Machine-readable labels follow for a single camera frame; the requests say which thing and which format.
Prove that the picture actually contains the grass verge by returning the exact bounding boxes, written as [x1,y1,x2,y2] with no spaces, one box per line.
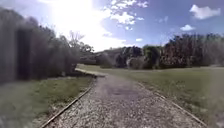
[0,74,94,128]

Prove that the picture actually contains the grass field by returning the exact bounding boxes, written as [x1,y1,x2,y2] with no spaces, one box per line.
[77,63,224,128]

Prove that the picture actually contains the wood of trees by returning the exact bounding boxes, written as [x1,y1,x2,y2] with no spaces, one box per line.
[79,32,224,70]

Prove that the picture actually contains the wooden path edging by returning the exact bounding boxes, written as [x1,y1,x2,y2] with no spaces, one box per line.
[138,82,209,128]
[39,79,96,128]

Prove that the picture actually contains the dense dark bushes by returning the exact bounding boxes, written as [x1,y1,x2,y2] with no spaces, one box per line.
[0,7,96,84]

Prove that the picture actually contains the grey gravel path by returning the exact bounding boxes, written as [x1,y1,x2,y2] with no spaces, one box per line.
[43,68,208,128]

